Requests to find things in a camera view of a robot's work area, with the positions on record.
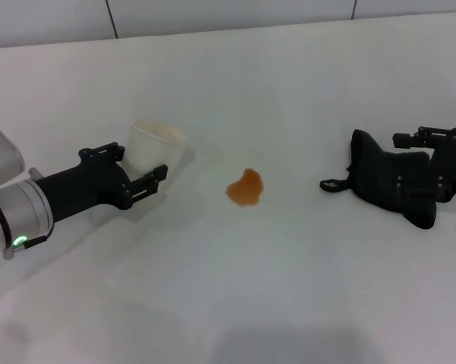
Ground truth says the left arm dark cable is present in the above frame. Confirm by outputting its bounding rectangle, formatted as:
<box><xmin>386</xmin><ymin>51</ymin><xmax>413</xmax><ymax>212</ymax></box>
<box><xmin>20</xmin><ymin>234</ymin><xmax>49</xmax><ymax>249</ymax></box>

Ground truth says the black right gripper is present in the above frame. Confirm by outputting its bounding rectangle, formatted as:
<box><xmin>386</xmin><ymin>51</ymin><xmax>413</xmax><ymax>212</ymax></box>
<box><xmin>392</xmin><ymin>126</ymin><xmax>456</xmax><ymax>205</ymax></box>

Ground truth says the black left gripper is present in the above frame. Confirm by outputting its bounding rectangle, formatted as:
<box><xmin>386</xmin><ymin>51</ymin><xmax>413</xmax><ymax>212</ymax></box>
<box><xmin>33</xmin><ymin>142</ymin><xmax>169</xmax><ymax>228</ymax></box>

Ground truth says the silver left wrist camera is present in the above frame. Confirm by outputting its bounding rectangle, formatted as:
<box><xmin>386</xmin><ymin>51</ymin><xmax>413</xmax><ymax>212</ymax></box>
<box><xmin>0</xmin><ymin>115</ymin><xmax>26</xmax><ymax>189</ymax></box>

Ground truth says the brown water stain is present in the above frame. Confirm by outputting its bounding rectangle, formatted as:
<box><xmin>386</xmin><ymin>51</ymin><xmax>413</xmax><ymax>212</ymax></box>
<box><xmin>225</xmin><ymin>168</ymin><xmax>266</xmax><ymax>209</ymax></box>

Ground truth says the white paper cup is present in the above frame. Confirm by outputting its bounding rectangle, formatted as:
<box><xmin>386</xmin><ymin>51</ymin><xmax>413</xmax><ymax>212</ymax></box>
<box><xmin>127</xmin><ymin>120</ymin><xmax>189</xmax><ymax>187</ymax></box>

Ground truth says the dark blue rag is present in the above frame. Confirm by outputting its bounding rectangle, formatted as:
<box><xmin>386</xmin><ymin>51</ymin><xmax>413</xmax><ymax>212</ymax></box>
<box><xmin>319</xmin><ymin>128</ymin><xmax>439</xmax><ymax>231</ymax></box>

